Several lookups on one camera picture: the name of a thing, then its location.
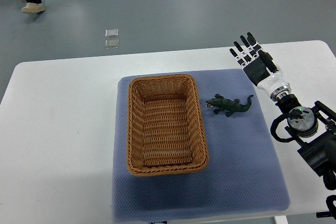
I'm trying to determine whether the blue quilted mat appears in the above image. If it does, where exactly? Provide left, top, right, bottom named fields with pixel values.
left=112, top=69, right=290, bottom=222

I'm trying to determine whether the dark green toy crocodile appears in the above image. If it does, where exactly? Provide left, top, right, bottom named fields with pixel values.
left=206, top=94, right=253, bottom=117

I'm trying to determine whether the upper metal floor plate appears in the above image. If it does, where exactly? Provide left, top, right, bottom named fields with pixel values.
left=105, top=28, right=119, bottom=38

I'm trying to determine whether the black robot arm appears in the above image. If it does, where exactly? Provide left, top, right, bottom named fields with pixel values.
left=270, top=90, right=335, bottom=218

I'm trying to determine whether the metal floor plate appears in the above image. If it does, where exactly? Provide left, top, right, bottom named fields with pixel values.
left=105, top=28, right=119, bottom=38
left=105, top=39, right=119, bottom=49

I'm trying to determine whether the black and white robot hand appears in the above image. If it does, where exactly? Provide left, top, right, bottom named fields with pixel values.
left=229, top=32, right=294, bottom=102

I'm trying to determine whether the lower metal floor plate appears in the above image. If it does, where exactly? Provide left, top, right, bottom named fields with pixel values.
left=105, top=39, right=119, bottom=49

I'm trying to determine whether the brown wicker basket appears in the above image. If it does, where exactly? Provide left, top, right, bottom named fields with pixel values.
left=127, top=73, right=209, bottom=177

